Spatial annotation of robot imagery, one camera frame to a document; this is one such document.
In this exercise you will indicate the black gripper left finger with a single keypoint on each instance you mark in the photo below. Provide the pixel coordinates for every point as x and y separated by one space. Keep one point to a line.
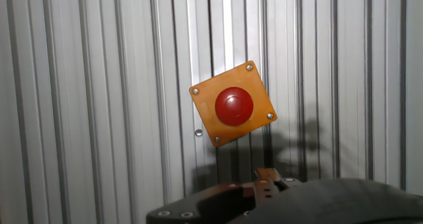
211 204

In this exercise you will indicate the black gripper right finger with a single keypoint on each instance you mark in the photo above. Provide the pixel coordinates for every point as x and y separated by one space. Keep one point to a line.
266 184

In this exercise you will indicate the orange box with red button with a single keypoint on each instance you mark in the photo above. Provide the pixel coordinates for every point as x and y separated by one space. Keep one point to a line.
233 103

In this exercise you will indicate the small metal screw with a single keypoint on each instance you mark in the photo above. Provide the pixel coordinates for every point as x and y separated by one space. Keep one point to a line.
198 132

